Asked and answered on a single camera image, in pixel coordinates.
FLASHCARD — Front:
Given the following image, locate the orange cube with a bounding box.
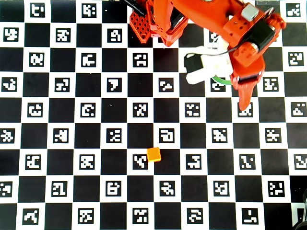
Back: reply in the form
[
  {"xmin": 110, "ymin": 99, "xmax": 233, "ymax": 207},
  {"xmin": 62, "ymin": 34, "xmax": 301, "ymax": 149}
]
[{"xmin": 146, "ymin": 147, "xmax": 162, "ymax": 163}]

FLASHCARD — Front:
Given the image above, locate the green ring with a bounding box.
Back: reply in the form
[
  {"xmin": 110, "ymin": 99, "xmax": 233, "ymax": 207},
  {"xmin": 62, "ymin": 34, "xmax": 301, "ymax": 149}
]
[{"xmin": 211, "ymin": 74, "xmax": 233, "ymax": 86}]

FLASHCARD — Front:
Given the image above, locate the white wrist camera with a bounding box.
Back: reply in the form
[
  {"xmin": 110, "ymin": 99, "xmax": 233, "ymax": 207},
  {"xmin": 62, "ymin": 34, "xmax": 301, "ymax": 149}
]
[{"xmin": 184, "ymin": 45, "xmax": 232, "ymax": 85}]

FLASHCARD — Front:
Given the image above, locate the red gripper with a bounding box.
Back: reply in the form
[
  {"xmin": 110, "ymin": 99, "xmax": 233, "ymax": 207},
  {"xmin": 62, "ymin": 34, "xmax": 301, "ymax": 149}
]
[{"xmin": 224, "ymin": 9, "xmax": 286, "ymax": 116}]

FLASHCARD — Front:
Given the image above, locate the black white marker mat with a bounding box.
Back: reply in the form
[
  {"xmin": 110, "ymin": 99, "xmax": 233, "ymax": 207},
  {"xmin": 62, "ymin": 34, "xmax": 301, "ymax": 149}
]
[{"xmin": 0, "ymin": 0, "xmax": 307, "ymax": 230}]

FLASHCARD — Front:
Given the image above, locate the thin black camera cable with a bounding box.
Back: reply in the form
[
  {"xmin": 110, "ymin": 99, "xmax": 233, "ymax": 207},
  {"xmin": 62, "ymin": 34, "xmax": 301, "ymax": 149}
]
[{"xmin": 210, "ymin": 46, "xmax": 243, "ymax": 56}]

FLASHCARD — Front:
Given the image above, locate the black power plug cable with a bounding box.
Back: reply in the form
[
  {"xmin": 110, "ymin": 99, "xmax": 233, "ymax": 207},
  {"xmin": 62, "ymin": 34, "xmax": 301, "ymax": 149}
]
[{"xmin": 121, "ymin": 0, "xmax": 147, "ymax": 15}]

